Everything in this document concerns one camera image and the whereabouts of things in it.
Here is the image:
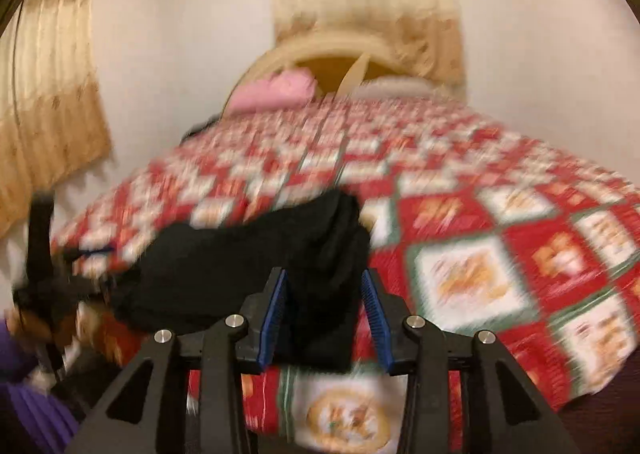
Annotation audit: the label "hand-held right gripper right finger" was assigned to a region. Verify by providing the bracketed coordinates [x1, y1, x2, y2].
[361, 268, 571, 454]

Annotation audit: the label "person's purple clothing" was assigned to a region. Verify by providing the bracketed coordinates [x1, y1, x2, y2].
[0, 319, 81, 454]

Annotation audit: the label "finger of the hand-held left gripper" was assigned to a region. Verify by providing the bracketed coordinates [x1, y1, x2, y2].
[62, 245, 117, 267]

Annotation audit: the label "dark brown chair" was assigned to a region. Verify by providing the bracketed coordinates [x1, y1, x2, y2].
[550, 374, 640, 454]

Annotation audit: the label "pink pillow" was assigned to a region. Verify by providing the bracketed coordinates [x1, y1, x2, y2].
[225, 70, 318, 115]

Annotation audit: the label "beige patterned side curtain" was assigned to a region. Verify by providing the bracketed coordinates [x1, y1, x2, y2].
[0, 0, 112, 240]

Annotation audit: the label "red printed bear blanket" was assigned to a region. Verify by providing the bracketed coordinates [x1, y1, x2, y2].
[50, 91, 640, 452]

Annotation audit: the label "small dark object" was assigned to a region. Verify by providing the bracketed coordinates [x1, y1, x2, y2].
[180, 116, 221, 142]

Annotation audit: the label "striped pillow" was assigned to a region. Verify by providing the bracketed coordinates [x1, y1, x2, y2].
[350, 76, 451, 101]

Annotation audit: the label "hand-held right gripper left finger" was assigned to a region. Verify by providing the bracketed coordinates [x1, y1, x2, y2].
[77, 266, 289, 454]

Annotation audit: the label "black pants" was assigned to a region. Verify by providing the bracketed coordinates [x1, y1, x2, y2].
[107, 189, 372, 375]

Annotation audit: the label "cream wooden headboard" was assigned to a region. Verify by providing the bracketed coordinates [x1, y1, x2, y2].
[220, 29, 436, 115]

